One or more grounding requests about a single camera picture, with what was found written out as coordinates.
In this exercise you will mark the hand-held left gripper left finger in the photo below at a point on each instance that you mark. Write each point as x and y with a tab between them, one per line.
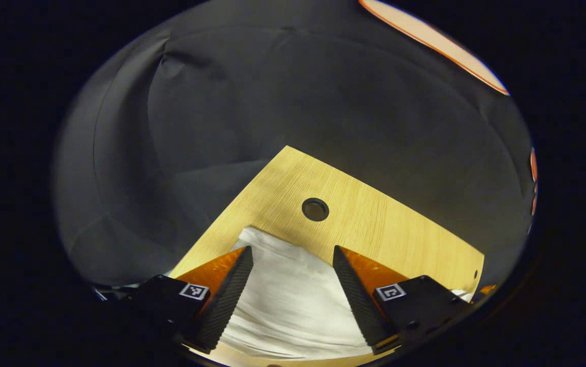
231	298

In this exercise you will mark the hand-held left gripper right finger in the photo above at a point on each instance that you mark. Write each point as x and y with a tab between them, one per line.
356	300

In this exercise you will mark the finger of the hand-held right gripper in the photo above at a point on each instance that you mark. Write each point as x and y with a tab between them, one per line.
487	289

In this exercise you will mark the white jeans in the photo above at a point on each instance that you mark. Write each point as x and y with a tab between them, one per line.
292	295

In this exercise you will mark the black backdrop cloth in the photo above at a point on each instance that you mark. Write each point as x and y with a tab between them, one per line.
211	127

